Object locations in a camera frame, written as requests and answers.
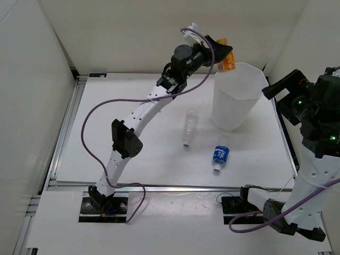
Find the clear plastic bottle blue cap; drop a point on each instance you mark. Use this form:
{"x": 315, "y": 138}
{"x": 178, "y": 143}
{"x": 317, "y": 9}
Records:
{"x": 190, "y": 124}

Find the aluminium table frame rail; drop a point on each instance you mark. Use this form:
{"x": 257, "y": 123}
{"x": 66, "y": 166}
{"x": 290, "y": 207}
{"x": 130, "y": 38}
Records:
{"x": 180, "y": 214}

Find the orange label plastic bottle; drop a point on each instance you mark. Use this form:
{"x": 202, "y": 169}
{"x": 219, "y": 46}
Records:
{"x": 227, "y": 64}

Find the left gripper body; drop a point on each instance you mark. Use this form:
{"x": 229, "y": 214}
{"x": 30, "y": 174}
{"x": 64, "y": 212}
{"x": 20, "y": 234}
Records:
{"x": 200, "y": 56}

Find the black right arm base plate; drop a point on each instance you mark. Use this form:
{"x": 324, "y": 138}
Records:
{"x": 234, "y": 205}

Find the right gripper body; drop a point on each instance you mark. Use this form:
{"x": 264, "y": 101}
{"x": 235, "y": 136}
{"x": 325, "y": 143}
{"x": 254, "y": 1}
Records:
{"x": 295, "y": 105}

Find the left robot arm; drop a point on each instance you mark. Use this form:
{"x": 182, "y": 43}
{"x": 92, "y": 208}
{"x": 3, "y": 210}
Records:
{"x": 125, "y": 133}

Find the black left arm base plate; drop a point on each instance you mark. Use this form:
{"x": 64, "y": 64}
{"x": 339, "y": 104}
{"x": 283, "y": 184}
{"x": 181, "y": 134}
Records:
{"x": 114, "y": 211}

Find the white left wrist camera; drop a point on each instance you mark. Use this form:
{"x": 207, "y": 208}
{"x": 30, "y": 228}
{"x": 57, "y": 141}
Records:
{"x": 190, "y": 37}

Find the white plastic bin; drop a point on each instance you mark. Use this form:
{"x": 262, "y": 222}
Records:
{"x": 235, "y": 94}

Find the blue label plastic bottle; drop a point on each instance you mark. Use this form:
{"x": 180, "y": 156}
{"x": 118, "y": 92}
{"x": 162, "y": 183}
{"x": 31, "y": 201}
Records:
{"x": 221, "y": 153}

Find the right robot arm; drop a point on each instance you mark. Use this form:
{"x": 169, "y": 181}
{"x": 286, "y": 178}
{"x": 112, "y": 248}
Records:
{"x": 318, "y": 169}

